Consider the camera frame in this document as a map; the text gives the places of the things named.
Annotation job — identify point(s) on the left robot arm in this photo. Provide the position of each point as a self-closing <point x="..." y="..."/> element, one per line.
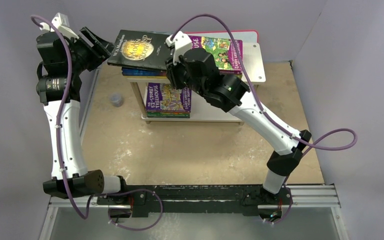
<point x="58" y="88"/>

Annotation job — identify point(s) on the orange Treehouse book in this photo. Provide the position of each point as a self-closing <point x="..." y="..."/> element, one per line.
<point x="158" y="113"/>

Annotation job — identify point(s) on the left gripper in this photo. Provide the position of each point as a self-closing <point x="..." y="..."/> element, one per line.
<point x="98" y="52"/>

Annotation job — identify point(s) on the Jane Eyre book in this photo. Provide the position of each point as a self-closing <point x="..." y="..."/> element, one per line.
<point x="133" y="72"/>

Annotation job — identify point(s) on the yellow book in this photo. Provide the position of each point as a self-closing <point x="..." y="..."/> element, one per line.
<point x="146" y="78"/>

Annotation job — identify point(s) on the Nineteen Eighty-Four blue book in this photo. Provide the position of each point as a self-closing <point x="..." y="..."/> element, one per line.
<point x="134" y="68"/>

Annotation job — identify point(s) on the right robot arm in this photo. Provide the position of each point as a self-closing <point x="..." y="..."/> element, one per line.
<point x="196" y="70"/>

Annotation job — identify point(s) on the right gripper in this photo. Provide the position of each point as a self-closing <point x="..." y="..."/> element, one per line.
<point x="172" y="70"/>

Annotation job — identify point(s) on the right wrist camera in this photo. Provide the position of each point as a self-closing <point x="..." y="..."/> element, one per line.
<point x="179" y="44"/>

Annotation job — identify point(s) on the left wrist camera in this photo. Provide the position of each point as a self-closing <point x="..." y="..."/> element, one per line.
<point x="61" y="22"/>

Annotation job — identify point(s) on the white two-tier metal shelf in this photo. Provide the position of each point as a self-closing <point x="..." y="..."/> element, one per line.
<point x="201" y="111"/>

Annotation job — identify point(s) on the black aluminium base frame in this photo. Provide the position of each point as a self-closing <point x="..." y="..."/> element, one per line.
<point x="246" y="199"/>

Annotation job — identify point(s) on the purple Treehouse book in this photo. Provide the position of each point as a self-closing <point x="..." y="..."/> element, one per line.
<point x="162" y="97"/>

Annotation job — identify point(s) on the small clear plastic cup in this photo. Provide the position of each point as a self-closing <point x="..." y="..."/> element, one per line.
<point x="116" y="100"/>

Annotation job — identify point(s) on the dark green Treehouse book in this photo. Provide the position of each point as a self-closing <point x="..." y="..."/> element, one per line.
<point x="169" y="116"/>

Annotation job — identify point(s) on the black Moon Sixpence book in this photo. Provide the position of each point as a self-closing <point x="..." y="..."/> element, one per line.
<point x="140" y="50"/>

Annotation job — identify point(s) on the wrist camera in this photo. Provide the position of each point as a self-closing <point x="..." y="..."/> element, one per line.
<point x="179" y="44"/>
<point x="61" y="22"/>

